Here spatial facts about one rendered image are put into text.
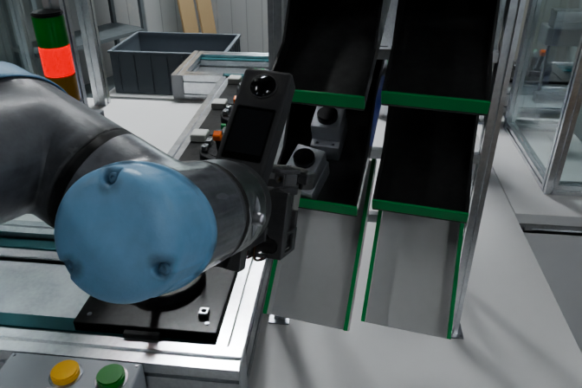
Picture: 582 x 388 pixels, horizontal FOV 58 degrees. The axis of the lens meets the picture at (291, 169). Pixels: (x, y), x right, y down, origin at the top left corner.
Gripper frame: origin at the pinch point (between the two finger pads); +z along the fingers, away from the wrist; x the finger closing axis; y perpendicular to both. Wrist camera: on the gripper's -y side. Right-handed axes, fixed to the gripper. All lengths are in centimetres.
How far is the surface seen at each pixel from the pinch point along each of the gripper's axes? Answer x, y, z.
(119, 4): -268, -98, 364
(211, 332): -14.4, 28.9, 18.2
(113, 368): -25.2, 33.3, 8.3
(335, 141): 1.5, -3.7, 19.0
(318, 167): 0.7, 0.1, 12.4
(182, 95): -80, -13, 130
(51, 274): -54, 30, 29
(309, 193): -0.2, 3.9, 12.7
